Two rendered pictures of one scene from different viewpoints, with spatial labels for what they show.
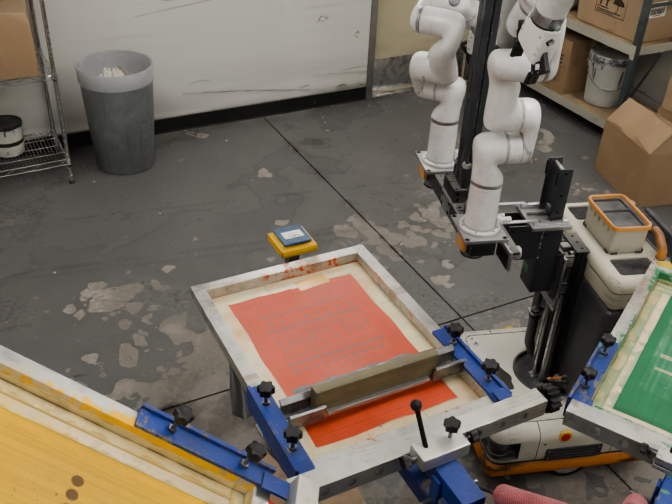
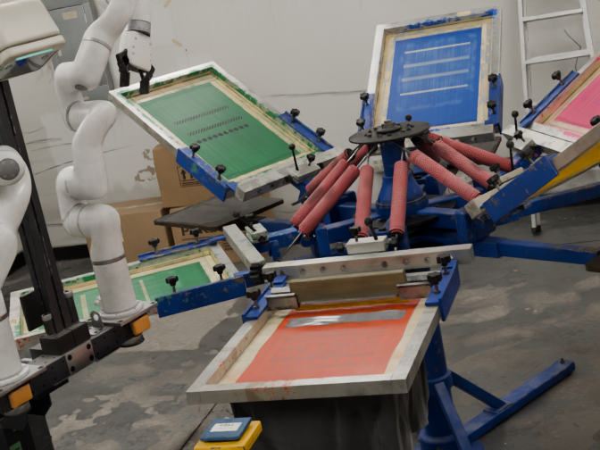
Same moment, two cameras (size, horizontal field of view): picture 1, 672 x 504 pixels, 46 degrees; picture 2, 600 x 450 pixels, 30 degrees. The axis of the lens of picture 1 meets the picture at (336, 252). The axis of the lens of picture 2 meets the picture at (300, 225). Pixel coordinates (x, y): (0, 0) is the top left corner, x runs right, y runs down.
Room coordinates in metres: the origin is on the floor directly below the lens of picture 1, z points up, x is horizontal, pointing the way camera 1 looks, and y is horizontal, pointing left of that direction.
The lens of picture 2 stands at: (3.70, 2.16, 2.08)
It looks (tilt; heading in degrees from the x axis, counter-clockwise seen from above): 15 degrees down; 228
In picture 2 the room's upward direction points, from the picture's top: 11 degrees counter-clockwise
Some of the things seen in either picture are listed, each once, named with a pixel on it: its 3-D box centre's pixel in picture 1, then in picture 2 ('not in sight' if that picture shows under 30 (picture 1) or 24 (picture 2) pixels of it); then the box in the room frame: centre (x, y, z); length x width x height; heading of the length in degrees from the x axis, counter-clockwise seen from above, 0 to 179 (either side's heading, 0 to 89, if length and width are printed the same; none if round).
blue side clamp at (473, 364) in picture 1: (468, 368); (266, 306); (1.60, -0.37, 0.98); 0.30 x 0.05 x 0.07; 28
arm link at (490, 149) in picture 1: (493, 158); (99, 232); (2.07, -0.45, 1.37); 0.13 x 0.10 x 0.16; 98
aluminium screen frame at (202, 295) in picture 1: (336, 344); (332, 331); (1.68, -0.01, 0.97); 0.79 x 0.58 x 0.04; 28
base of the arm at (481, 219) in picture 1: (487, 204); (111, 285); (2.07, -0.45, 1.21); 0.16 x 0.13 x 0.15; 101
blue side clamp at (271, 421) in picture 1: (279, 433); (443, 291); (1.34, 0.12, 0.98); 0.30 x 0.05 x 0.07; 28
